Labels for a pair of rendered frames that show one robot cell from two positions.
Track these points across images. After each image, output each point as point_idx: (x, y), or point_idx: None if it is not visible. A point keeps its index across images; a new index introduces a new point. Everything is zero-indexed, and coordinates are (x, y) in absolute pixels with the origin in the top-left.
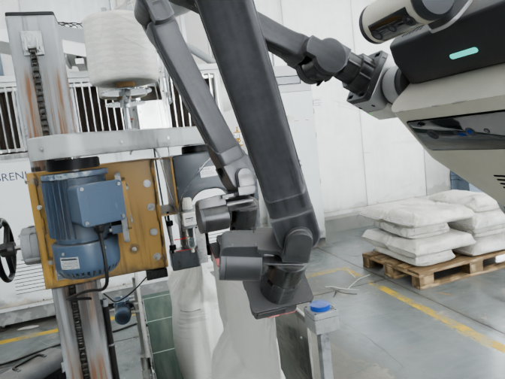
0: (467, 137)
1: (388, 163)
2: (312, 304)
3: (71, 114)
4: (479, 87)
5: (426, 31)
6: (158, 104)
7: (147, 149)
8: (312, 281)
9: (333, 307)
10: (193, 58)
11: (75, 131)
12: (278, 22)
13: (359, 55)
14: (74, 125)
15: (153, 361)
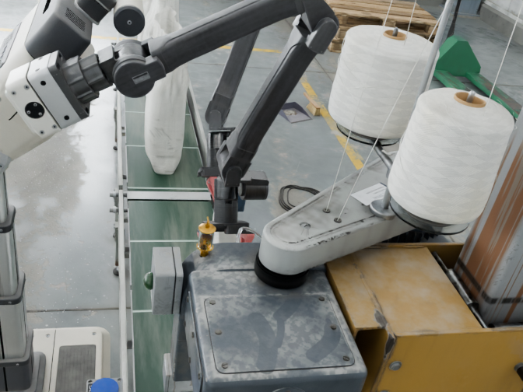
0: None
1: None
2: (114, 390)
3: (490, 201)
4: (84, 57)
5: (91, 24)
6: (352, 190)
7: (360, 248)
8: None
9: (89, 385)
10: (275, 64)
11: (500, 245)
12: (185, 26)
13: (78, 58)
14: (507, 239)
15: None
